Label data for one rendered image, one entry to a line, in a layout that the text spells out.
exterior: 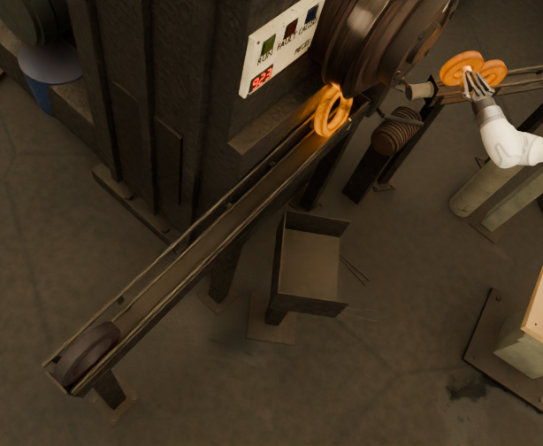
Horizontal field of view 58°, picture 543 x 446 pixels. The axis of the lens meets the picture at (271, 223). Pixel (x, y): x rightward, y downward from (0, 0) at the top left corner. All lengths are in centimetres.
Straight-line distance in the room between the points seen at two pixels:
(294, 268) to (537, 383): 134
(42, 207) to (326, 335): 132
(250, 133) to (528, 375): 165
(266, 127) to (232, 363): 100
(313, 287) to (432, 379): 90
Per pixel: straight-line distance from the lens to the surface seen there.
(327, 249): 157
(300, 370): 206
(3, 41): 256
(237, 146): 136
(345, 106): 173
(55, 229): 224
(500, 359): 242
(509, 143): 181
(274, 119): 144
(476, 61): 198
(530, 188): 242
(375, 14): 124
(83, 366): 139
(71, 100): 228
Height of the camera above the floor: 197
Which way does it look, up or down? 61 degrees down
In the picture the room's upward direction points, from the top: 22 degrees clockwise
